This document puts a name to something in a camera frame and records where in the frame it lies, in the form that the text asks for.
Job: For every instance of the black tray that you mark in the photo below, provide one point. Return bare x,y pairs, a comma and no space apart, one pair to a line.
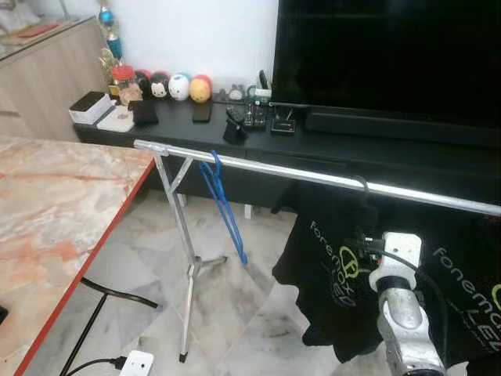
283,125

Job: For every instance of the white blue round plush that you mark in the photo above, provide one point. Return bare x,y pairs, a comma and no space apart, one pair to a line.
178,87

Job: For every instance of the light wooden cabinet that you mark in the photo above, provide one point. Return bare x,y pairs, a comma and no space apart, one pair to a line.
47,86

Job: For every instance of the white box black top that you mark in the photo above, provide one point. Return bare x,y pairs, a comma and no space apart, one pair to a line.
90,106

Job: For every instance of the green white gadget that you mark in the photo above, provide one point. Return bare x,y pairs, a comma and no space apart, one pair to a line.
262,92

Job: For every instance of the silver metal clothes rack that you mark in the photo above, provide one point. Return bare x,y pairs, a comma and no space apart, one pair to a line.
274,169

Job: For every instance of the black soundbar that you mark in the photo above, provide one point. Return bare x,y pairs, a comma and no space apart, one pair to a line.
391,127

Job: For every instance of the blue trophy ornament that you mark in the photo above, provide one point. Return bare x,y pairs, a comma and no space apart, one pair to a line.
113,39

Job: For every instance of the black phone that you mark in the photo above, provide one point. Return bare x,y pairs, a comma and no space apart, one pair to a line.
202,112

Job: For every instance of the black tv console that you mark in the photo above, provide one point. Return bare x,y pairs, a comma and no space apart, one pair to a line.
352,153

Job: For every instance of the blue plastic hanger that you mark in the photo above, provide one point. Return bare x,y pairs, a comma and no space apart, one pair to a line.
243,256

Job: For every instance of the black red round plush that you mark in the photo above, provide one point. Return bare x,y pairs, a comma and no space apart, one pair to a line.
142,82

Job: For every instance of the flat white box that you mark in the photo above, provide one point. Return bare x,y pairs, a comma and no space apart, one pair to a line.
116,120

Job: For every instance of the black wallet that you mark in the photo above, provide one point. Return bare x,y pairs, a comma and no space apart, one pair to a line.
145,113

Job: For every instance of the black television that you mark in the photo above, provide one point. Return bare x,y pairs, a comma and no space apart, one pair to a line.
391,55

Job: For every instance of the red lid glass jar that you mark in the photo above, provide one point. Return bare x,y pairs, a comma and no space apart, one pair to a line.
124,82

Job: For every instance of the black remote stand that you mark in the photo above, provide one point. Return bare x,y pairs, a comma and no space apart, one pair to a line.
235,129

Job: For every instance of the black remote control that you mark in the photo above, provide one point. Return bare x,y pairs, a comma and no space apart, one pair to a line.
255,116

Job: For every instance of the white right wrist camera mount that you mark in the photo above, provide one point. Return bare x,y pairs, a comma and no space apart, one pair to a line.
399,254

